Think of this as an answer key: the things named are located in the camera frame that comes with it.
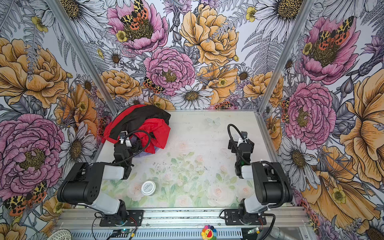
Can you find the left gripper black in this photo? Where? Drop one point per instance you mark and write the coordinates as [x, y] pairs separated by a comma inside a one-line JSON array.
[[135, 146]]

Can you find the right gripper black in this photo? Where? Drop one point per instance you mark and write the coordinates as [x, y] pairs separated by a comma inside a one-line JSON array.
[[233, 150]]

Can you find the black cloth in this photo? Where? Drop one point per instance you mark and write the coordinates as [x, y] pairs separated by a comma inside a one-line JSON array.
[[131, 119]]

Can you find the red cloth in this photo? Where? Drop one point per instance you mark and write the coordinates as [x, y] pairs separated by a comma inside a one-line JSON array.
[[159, 132]]

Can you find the purple cloth with print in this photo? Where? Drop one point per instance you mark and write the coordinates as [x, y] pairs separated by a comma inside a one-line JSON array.
[[144, 153]]

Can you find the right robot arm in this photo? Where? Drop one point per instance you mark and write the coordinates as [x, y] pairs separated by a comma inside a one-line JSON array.
[[271, 185]]

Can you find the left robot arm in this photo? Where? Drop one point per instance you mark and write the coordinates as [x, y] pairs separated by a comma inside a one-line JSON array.
[[82, 185]]

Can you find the small white round tin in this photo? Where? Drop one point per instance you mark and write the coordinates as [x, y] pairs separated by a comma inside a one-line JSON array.
[[148, 188]]

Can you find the rainbow flower sticker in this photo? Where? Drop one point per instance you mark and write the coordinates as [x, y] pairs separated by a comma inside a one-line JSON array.
[[209, 233]]

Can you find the right aluminium corner post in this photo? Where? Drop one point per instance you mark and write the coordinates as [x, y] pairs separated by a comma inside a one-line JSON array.
[[299, 24]]

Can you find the aluminium corner post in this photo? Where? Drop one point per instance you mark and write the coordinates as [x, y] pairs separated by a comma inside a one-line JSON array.
[[299, 24], [76, 42]]

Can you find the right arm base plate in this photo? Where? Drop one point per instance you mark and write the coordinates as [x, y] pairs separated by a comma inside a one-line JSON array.
[[234, 217]]

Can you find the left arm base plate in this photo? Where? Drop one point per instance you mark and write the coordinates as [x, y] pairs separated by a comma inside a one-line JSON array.
[[132, 218]]

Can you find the aluminium front rail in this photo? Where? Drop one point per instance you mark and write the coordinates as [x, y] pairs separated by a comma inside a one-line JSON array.
[[174, 218]]

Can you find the left aluminium corner post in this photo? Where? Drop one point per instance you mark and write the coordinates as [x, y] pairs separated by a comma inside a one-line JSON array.
[[76, 42]]

